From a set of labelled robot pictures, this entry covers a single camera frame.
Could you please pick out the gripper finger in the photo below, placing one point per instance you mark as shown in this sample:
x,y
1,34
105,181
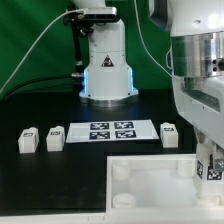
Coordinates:
x,y
217,159

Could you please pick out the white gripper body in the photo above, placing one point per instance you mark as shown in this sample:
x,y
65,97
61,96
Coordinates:
x,y
203,109

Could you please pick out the white square tabletop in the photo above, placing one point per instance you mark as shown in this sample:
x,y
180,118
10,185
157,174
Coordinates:
x,y
156,189

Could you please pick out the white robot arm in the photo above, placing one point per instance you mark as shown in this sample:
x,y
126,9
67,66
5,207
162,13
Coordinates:
x,y
196,30

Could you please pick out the white marker sheet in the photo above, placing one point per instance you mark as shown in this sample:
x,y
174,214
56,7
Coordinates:
x,y
111,131

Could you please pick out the grey camera on stand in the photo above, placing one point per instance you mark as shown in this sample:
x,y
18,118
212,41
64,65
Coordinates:
x,y
99,14

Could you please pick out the black camera stand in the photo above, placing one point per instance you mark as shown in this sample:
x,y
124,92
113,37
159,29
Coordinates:
x,y
80,29

